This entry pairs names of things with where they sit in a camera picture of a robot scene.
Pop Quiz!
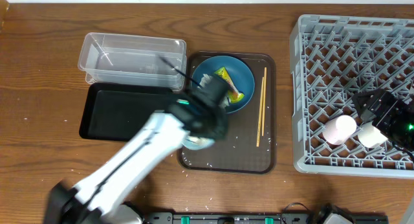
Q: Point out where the black plastic tray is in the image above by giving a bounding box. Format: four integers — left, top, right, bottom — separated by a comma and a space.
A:
79, 83, 179, 142

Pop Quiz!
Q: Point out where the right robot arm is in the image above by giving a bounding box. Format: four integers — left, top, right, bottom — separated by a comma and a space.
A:
351, 89, 413, 159

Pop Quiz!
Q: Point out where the white plastic cup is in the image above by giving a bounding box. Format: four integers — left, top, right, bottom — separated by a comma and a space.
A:
357, 122, 388, 148

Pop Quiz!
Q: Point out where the wooden chopstick right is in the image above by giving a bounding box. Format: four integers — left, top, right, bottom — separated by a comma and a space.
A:
261, 67, 267, 137

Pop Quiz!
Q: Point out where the light blue bowl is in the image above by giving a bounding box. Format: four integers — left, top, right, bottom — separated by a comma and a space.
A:
182, 136, 215, 150

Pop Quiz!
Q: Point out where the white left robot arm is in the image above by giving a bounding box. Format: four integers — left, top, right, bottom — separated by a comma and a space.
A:
43, 75, 231, 223

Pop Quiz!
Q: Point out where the wooden chopstick left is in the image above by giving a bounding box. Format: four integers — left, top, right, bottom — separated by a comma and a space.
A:
256, 77, 264, 148

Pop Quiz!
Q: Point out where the grey dishwasher rack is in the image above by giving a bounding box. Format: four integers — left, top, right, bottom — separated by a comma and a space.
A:
290, 14, 413, 179

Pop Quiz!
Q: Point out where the clear plastic bin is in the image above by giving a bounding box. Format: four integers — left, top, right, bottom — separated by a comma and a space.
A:
78, 32, 187, 91

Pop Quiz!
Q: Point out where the pink plastic cup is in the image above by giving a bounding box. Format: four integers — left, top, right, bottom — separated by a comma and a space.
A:
322, 115, 357, 145

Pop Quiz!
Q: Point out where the yellow snack wrapper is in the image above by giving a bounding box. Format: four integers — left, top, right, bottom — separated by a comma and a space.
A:
215, 67, 245, 104

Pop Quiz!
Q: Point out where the brown serving tray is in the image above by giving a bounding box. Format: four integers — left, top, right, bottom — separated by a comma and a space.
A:
178, 51, 276, 174

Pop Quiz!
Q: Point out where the wooden chopstick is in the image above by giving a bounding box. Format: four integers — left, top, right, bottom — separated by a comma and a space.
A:
256, 77, 264, 148
261, 67, 267, 137

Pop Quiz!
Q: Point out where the dark blue plate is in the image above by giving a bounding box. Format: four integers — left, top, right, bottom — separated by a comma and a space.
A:
192, 56, 256, 113

